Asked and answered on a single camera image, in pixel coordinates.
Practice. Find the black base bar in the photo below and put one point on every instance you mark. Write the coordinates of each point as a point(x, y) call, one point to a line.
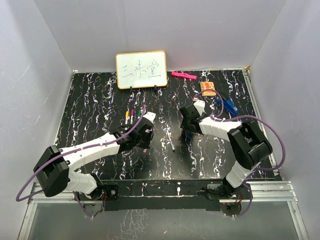
point(170, 195)

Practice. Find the green pen cap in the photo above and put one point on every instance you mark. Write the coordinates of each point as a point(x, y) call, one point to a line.
point(139, 113)

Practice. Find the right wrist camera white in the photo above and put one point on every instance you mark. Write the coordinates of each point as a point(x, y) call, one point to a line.
point(200, 106)

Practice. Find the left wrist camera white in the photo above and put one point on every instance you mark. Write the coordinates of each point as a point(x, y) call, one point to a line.
point(150, 116)

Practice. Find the aluminium frame rail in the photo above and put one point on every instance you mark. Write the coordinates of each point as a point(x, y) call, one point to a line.
point(272, 191)

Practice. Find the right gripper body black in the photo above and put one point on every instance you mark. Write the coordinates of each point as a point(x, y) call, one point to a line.
point(185, 125)

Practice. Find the yellow pen cap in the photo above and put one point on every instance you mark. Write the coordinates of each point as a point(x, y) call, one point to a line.
point(127, 114)

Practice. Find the white pen blue end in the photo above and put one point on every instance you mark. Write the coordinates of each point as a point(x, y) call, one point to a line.
point(170, 141)

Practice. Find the whiteboard with yellow frame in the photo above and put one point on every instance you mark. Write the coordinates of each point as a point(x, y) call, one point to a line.
point(141, 69)

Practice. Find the small spiral notebook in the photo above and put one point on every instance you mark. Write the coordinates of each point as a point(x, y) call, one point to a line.
point(207, 88)

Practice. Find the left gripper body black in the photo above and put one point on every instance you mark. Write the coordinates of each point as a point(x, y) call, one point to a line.
point(144, 142)

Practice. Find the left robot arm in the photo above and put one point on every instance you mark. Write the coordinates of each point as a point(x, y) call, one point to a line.
point(56, 169)

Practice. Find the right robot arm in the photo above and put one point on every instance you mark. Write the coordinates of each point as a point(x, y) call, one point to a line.
point(249, 144)

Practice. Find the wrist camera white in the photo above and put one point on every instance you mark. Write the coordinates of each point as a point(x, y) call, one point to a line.
point(150, 116)
point(200, 106)

